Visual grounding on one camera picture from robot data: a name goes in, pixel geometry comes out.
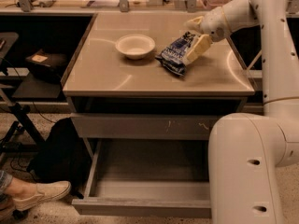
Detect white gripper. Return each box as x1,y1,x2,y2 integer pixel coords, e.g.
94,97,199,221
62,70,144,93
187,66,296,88
182,7,232,65

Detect blue chip bag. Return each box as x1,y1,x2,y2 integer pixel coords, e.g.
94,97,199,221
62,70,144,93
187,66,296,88
155,32,198,77

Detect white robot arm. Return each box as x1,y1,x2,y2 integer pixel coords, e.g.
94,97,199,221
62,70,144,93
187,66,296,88
186,0,299,224

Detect grey drawer cabinet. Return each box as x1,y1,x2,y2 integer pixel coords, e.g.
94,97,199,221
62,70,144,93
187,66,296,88
60,12,256,161

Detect closed grey top drawer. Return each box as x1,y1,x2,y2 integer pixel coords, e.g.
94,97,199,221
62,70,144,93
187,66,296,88
71,113,219,140

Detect open grey middle drawer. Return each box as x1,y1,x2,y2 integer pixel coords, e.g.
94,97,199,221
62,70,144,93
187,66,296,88
72,139,211,218

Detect white paper bowl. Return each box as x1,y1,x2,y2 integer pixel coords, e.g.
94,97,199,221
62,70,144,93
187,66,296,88
115,34,155,60

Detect white leaning stick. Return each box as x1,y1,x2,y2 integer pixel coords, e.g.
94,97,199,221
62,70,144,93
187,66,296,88
247,50,262,70

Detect black box with label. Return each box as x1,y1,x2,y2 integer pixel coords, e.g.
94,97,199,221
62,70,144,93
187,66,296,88
25,49,68,84

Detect black backpack on floor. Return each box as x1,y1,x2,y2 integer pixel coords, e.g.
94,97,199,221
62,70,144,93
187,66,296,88
27,118,92,199

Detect black stand legs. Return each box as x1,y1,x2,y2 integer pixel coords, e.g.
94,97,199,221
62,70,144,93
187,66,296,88
0,90,45,154

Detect beige slip-on shoe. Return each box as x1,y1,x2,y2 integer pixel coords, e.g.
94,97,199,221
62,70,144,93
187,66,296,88
13,181,71,211

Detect person's leg in jeans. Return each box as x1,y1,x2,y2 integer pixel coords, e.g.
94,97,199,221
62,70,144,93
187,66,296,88
0,170,38,203

